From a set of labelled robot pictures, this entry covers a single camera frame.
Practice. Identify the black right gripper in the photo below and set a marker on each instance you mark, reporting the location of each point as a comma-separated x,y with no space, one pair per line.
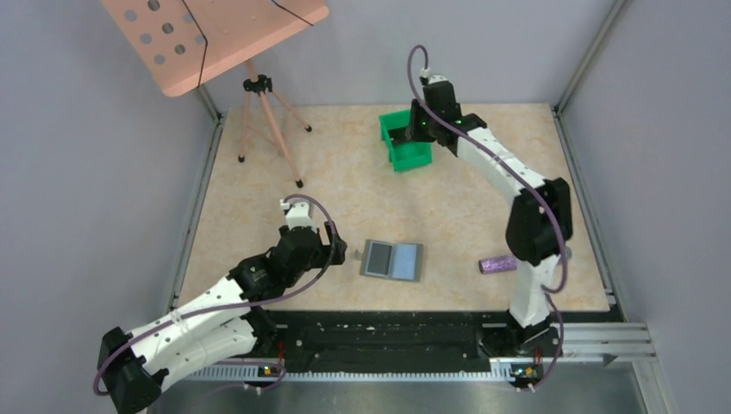
412,132

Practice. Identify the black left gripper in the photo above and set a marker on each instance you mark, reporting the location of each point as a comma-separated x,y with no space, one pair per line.
339,251

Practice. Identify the grey card holder wallet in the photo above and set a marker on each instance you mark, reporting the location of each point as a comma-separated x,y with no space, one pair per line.
401,262

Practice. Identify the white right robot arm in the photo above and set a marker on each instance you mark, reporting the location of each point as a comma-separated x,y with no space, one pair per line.
540,209

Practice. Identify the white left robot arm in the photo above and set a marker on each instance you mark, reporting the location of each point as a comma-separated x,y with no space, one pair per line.
134,367

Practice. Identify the green plastic bin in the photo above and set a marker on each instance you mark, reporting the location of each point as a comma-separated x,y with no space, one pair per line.
402,155

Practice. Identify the pink music stand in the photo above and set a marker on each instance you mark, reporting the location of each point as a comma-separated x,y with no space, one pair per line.
185,44

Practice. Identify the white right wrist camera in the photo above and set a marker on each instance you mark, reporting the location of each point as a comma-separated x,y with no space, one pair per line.
428,78

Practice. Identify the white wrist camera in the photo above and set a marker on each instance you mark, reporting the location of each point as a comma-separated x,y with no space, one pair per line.
428,78
298,214

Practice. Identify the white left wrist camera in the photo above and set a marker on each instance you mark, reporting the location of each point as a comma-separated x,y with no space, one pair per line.
298,214

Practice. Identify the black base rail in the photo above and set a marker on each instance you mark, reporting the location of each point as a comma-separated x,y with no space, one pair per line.
396,342

